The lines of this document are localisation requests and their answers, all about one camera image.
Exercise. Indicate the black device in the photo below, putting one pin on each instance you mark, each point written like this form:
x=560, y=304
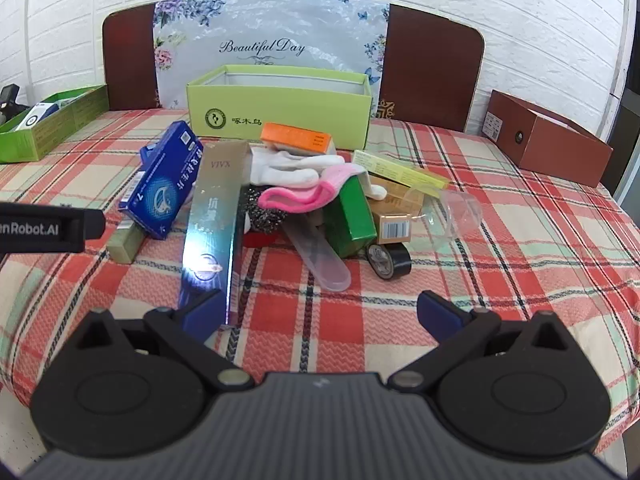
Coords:
x=10, y=100

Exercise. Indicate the black tape roll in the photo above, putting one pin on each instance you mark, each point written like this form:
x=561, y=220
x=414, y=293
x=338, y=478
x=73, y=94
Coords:
x=395, y=260

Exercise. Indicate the white wall pipe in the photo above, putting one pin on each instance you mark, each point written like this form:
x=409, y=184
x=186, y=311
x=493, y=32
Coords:
x=622, y=35

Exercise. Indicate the steel wool scrubber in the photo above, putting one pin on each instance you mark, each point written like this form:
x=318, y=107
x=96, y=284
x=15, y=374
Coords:
x=260, y=217

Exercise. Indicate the pink sock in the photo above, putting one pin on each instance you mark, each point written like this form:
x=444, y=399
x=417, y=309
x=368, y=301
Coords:
x=300, y=197

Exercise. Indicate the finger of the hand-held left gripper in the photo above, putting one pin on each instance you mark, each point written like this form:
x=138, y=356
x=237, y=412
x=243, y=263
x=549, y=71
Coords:
x=92, y=222

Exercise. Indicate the white and blue box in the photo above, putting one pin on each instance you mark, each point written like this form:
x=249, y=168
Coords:
x=37, y=112

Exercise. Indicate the orange box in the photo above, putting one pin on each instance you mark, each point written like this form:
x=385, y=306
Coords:
x=295, y=137

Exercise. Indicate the green plant print box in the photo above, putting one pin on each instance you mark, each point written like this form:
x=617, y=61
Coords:
x=350, y=220

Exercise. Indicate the brown wooden headboard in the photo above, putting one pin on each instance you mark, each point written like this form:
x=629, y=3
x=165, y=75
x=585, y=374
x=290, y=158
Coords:
x=430, y=60

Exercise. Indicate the small olive green box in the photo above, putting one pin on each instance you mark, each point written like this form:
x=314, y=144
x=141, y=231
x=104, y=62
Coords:
x=122, y=245

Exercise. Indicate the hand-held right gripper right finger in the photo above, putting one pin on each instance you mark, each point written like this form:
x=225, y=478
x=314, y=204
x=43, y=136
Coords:
x=437, y=315

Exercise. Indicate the clear plastic cup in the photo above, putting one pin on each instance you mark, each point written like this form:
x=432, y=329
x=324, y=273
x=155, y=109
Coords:
x=460, y=215

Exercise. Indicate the long yellow box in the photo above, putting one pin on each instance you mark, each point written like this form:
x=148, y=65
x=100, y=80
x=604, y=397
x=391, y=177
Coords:
x=400, y=170

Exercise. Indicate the large green cardboard box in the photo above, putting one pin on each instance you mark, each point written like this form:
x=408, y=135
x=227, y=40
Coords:
x=300, y=115

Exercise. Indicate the red plaid bedsheet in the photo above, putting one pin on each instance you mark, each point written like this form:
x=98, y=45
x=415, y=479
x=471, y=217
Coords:
x=450, y=280

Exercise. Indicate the blue medicine box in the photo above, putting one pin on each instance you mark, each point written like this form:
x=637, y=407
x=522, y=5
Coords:
x=160, y=185

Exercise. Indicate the white glove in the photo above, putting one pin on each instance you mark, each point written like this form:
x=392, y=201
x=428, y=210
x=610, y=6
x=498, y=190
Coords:
x=285, y=167
x=377, y=191

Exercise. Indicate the translucent plastic case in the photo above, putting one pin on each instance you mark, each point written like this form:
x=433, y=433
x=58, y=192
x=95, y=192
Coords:
x=320, y=260

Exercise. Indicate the brown cardboard box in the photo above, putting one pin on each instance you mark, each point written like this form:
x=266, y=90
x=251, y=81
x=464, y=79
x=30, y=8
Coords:
x=550, y=155

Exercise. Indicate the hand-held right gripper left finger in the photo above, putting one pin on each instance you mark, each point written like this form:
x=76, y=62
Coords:
x=200, y=317

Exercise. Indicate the dark furniture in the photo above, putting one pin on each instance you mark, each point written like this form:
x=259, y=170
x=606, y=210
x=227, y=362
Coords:
x=627, y=160

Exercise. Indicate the long silver blue box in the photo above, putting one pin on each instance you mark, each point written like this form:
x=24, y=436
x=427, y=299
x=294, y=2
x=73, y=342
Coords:
x=210, y=225

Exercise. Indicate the floral printed plastic sheet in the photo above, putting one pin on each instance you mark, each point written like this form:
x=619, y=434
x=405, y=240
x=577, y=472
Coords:
x=275, y=25

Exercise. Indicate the dark green open box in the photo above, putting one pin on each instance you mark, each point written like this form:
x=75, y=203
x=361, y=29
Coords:
x=55, y=132

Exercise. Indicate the tan cardboard box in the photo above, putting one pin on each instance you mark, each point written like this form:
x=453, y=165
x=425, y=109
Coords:
x=395, y=197

